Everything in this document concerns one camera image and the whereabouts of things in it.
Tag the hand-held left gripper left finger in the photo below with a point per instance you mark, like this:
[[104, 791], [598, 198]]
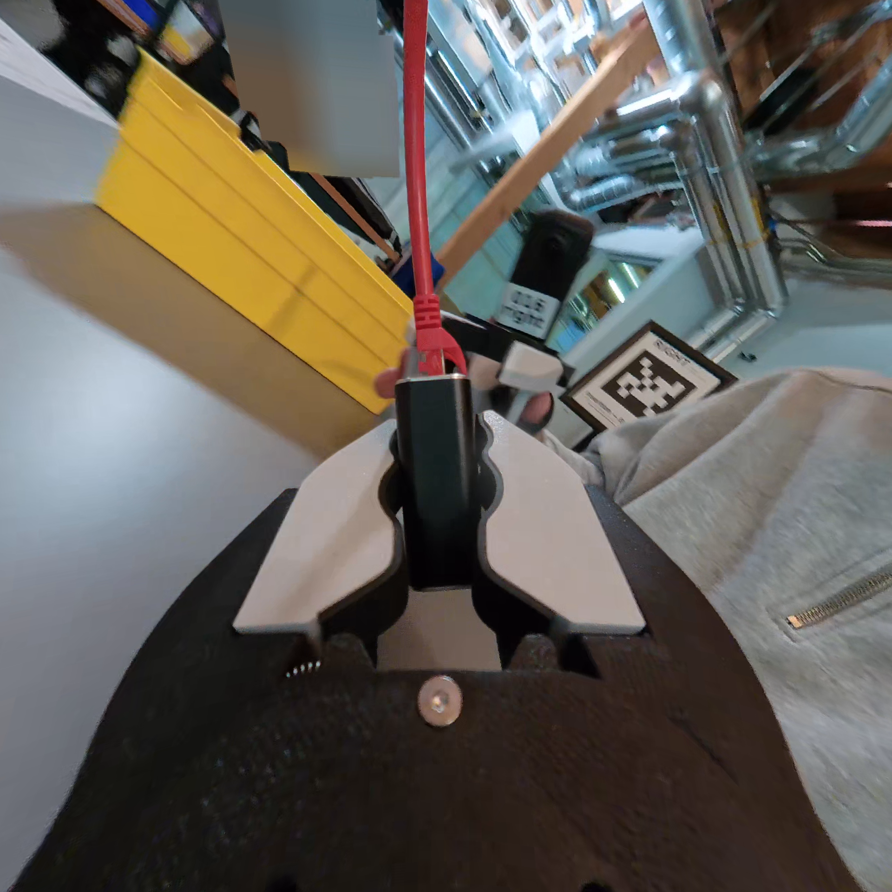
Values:
[[327, 543]]

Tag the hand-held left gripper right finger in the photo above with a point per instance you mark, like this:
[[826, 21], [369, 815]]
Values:
[[550, 550]]

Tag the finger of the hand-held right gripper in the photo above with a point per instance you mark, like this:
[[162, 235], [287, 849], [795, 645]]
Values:
[[529, 366]]

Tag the black ethernet splitter box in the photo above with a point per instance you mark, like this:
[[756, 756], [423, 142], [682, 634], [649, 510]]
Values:
[[435, 488]]

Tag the yellow plastic bin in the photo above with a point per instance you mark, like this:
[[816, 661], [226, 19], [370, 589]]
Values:
[[230, 209]]

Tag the person's right forearm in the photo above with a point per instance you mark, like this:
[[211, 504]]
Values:
[[697, 432]]

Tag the person's right hand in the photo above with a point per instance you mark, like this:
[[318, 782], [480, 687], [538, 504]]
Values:
[[389, 383]]

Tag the wooden beam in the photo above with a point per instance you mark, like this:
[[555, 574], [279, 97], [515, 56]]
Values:
[[543, 153]]

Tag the framed marker sign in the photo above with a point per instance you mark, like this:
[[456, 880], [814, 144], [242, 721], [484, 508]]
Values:
[[648, 383]]

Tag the silver ventilation ducts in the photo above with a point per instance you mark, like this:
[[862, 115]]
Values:
[[711, 139]]

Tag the person's grey sweatshirt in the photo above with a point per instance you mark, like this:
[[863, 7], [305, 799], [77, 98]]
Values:
[[766, 557]]

